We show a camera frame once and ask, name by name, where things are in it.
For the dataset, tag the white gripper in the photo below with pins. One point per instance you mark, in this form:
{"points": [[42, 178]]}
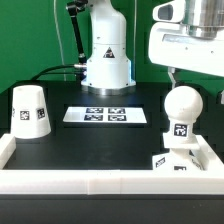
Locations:
{"points": [[171, 46]]}

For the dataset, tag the white lamp bulb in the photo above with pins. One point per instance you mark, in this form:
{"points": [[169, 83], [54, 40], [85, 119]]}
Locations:
{"points": [[183, 105]]}

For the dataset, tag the white lamp base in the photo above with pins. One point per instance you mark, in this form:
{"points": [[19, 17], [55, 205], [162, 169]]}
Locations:
{"points": [[178, 157]]}

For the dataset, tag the white lamp shade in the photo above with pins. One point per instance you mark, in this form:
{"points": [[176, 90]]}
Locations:
{"points": [[29, 118]]}

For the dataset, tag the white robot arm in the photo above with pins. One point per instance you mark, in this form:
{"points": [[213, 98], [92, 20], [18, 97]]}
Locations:
{"points": [[108, 68]]}

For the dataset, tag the white marker plate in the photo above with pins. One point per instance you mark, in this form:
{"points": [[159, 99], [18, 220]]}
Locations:
{"points": [[130, 115]]}

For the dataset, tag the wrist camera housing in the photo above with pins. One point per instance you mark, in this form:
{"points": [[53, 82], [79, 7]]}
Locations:
{"points": [[170, 12]]}

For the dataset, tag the white fence frame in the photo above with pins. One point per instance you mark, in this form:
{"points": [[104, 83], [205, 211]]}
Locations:
{"points": [[209, 180]]}

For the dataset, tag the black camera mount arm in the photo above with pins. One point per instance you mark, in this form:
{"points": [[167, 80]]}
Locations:
{"points": [[73, 8]]}

